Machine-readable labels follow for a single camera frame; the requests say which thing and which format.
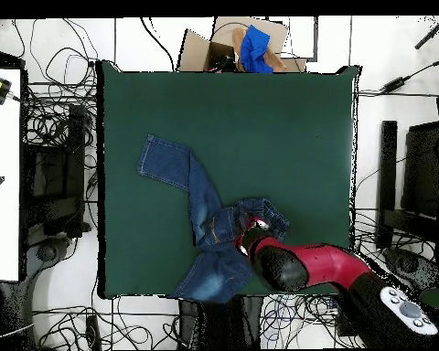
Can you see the blue denim jeans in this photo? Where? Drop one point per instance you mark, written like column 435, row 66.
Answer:
column 201, row 197

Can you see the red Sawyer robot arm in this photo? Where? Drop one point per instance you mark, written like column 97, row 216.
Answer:
column 325, row 263

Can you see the black flat panel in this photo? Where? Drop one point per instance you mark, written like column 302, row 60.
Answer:
column 422, row 168

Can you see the dark green table cloth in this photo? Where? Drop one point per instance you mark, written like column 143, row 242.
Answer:
column 259, row 128

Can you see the black upright bar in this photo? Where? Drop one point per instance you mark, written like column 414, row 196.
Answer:
column 386, row 175

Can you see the grey swivel chair base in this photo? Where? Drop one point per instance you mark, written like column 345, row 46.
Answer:
column 47, row 252
column 413, row 267

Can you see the bright blue cloth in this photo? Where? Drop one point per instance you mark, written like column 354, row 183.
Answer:
column 254, row 47

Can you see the brown cardboard box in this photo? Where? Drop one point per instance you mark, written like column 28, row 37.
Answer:
column 195, row 51

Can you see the black power strip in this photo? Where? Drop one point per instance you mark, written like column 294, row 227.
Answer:
column 92, row 331

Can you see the black equipment stand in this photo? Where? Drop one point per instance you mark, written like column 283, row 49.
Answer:
column 58, row 182

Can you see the black rod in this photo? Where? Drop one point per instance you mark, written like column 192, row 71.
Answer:
column 431, row 34

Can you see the white side table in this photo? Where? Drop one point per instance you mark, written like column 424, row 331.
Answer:
column 2, row 164

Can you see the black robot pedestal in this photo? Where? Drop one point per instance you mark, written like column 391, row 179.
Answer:
column 219, row 321

